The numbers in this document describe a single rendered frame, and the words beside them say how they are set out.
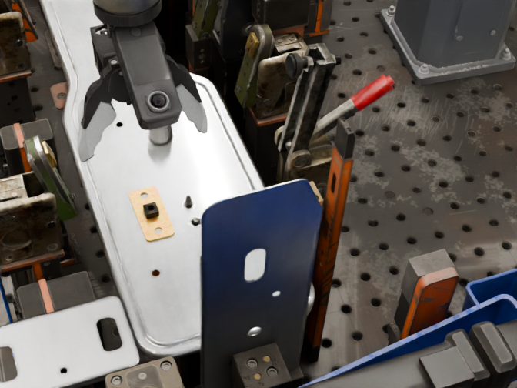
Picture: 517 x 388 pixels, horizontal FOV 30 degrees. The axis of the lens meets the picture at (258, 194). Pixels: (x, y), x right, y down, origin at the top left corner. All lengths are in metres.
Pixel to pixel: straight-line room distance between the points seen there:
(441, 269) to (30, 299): 0.51
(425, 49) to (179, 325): 0.90
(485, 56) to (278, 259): 1.07
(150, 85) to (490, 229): 0.82
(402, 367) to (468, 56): 1.43
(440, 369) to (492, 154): 1.31
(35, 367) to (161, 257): 0.20
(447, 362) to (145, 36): 0.63
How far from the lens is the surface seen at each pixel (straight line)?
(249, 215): 0.84
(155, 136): 1.30
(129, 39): 1.03
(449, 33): 1.82
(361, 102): 1.21
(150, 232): 1.21
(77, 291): 1.20
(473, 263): 1.61
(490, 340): 0.51
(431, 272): 0.96
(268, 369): 1.02
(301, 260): 0.93
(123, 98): 1.07
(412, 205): 1.67
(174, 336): 1.13
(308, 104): 1.15
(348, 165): 1.10
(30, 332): 1.15
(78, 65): 1.43
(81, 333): 1.14
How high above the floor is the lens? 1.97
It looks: 50 degrees down
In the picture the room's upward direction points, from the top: 4 degrees clockwise
